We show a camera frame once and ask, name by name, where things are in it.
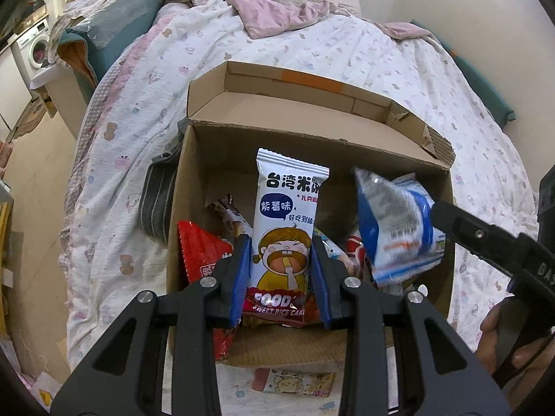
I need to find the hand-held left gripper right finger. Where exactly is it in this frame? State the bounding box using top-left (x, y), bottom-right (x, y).
top-left (311, 235), bottom-right (510, 416)

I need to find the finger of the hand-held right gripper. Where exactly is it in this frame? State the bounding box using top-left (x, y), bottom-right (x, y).
top-left (431, 201), bottom-right (523, 276)

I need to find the pink blanket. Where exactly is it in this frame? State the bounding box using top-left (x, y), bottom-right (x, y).
top-left (173, 0), bottom-right (434, 42)

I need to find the person's right hand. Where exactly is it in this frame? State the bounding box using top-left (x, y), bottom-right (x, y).
top-left (478, 305), bottom-right (555, 384)

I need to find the brown floor mat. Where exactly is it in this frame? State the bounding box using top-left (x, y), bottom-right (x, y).
top-left (13, 95), bottom-right (57, 139)

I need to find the brown cardboard box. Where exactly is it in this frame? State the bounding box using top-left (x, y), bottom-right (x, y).
top-left (167, 61), bottom-right (456, 367)

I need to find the red white snack packet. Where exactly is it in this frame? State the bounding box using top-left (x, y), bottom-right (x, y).
top-left (344, 234), bottom-right (369, 278)

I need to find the white printed quilt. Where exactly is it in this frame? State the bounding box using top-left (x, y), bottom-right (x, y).
top-left (58, 0), bottom-right (540, 416)

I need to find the dark striped cloth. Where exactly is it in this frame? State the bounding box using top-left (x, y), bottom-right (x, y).
top-left (139, 119), bottom-right (191, 243)

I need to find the white washing machine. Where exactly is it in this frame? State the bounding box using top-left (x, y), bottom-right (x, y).
top-left (15, 19), bottom-right (55, 72)

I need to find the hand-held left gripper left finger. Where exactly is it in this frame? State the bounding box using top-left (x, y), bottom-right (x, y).
top-left (50, 234), bottom-right (253, 416)

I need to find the white cabinet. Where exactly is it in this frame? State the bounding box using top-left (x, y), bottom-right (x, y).
top-left (30, 63), bottom-right (89, 139)

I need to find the brown snack packet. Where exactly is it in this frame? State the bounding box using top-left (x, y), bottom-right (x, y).
top-left (208, 194), bottom-right (254, 243)

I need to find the pink yellow cartoon packet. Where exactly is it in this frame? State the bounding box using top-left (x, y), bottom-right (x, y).
top-left (254, 367), bottom-right (336, 398)

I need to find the teal cushion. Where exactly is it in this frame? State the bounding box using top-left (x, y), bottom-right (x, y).
top-left (410, 19), bottom-right (516, 124)

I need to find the white cartoon rice cake packet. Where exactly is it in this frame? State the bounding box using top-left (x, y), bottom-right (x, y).
top-left (242, 147), bottom-right (330, 328)

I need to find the blue white snack packet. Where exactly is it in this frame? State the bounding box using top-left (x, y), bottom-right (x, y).
top-left (353, 167), bottom-right (447, 289)

